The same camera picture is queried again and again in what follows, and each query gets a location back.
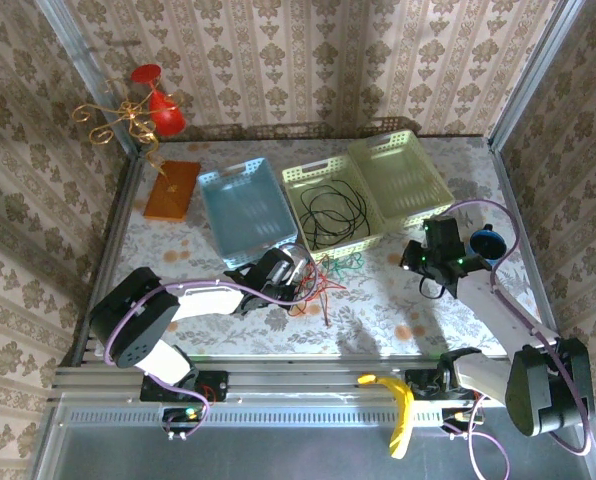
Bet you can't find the red cable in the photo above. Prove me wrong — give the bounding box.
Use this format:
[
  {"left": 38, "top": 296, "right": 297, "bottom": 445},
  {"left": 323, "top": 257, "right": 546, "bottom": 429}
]
[{"left": 285, "top": 253, "right": 350, "bottom": 329}]

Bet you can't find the black cable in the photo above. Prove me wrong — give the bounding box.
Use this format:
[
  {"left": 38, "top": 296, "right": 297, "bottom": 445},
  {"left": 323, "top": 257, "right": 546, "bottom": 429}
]
[{"left": 297, "top": 179, "right": 373, "bottom": 250}]

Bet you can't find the green cable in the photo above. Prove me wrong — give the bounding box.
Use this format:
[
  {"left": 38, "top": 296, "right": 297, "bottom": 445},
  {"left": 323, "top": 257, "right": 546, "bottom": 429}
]
[{"left": 320, "top": 251, "right": 366, "bottom": 281}]

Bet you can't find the dark blue cup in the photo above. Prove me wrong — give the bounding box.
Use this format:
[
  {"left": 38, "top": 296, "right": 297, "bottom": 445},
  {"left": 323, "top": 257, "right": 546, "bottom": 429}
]
[{"left": 468, "top": 223, "right": 509, "bottom": 267}]

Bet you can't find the floral patterned table mat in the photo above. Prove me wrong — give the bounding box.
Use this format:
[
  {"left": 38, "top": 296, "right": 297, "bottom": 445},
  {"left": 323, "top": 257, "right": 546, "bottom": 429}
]
[{"left": 95, "top": 137, "right": 544, "bottom": 358}]

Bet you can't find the blue perforated plastic basket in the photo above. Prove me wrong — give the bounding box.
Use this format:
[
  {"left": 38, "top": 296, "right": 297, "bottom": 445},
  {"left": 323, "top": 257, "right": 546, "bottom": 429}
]
[{"left": 197, "top": 156, "right": 300, "bottom": 269}]

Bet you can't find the pale yellow perforated basket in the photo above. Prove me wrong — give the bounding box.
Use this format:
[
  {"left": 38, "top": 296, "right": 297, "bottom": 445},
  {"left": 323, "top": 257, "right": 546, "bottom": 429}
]
[
  {"left": 347, "top": 128, "right": 456, "bottom": 232},
  {"left": 281, "top": 153, "right": 386, "bottom": 263}
]

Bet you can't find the orange wooden board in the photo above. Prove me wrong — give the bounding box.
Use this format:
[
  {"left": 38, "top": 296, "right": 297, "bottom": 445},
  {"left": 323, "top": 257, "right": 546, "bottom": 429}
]
[{"left": 142, "top": 160, "right": 203, "bottom": 223}]

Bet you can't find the yellow banana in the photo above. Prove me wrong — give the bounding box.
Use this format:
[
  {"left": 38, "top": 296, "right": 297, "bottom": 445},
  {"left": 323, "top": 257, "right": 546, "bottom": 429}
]
[{"left": 356, "top": 373, "right": 416, "bottom": 461}]

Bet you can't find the red plastic goblet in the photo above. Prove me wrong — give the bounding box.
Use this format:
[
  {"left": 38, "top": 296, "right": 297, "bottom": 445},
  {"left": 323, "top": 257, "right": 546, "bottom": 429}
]
[{"left": 130, "top": 63, "right": 187, "bottom": 138}]

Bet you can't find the aluminium frame rail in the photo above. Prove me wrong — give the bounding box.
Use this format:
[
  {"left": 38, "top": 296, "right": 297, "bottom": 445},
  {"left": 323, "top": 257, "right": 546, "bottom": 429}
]
[{"left": 47, "top": 355, "right": 596, "bottom": 426}]

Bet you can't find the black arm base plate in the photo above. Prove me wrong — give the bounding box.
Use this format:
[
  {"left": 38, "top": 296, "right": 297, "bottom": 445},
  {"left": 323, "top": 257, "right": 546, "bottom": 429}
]
[
  {"left": 405, "top": 368, "right": 497, "bottom": 402},
  {"left": 140, "top": 369, "right": 230, "bottom": 403}
]

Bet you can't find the aluminium frame post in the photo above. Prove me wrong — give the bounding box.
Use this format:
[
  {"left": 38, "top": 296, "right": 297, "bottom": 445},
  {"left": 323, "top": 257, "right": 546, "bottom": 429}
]
[
  {"left": 487, "top": 0, "right": 592, "bottom": 152},
  {"left": 32, "top": 0, "right": 145, "bottom": 157}
]

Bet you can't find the gold wire ornament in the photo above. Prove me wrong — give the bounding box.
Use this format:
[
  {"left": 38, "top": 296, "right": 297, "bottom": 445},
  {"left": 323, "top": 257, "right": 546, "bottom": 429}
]
[{"left": 72, "top": 78, "right": 173, "bottom": 194}]

